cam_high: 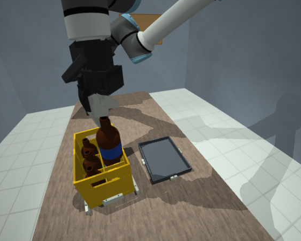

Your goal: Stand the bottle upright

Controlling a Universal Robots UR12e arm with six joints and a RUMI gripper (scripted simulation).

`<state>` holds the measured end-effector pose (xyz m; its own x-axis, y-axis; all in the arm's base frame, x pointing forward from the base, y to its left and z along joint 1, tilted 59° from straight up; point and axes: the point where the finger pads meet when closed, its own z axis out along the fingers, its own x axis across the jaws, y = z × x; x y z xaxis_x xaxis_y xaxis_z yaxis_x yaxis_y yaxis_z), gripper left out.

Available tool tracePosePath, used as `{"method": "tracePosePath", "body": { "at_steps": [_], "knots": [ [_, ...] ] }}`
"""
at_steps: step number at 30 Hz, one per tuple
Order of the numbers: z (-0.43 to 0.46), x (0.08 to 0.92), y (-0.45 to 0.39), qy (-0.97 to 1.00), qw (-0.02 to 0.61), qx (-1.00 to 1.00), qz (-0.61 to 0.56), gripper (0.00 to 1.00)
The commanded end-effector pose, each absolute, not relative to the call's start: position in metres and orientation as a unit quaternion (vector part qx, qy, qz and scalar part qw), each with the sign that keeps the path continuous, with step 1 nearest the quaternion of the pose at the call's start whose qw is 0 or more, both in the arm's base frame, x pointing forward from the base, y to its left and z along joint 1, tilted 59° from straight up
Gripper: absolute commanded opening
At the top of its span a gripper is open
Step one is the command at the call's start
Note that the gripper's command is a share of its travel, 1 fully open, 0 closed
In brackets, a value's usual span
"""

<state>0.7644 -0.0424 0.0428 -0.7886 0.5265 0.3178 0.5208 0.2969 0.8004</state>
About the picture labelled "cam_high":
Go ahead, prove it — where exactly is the yellow bottle crate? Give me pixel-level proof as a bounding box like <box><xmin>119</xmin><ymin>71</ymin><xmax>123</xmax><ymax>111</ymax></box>
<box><xmin>73</xmin><ymin>127</ymin><xmax>135</xmax><ymax>209</ymax></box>

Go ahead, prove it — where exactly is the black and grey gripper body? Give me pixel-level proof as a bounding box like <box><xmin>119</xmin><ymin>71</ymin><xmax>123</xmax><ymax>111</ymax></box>
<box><xmin>74</xmin><ymin>39</ymin><xmax>124</xmax><ymax>96</ymax></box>

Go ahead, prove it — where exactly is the brown glass bottle with blue label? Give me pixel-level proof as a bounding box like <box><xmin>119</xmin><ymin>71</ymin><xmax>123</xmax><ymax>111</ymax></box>
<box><xmin>96</xmin><ymin>116</ymin><xmax>123</xmax><ymax>163</ymax></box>

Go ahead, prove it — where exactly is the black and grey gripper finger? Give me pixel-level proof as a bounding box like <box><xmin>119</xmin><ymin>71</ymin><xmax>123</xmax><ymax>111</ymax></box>
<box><xmin>77</xmin><ymin>82</ymin><xmax>109</xmax><ymax>128</ymax></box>
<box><xmin>96</xmin><ymin>93</ymin><xmax>119</xmax><ymax>110</ymax></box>

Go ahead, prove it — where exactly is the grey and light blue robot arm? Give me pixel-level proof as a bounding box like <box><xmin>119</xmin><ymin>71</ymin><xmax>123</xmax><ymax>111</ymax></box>
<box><xmin>61</xmin><ymin>0</ymin><xmax>215</xmax><ymax>83</ymax></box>

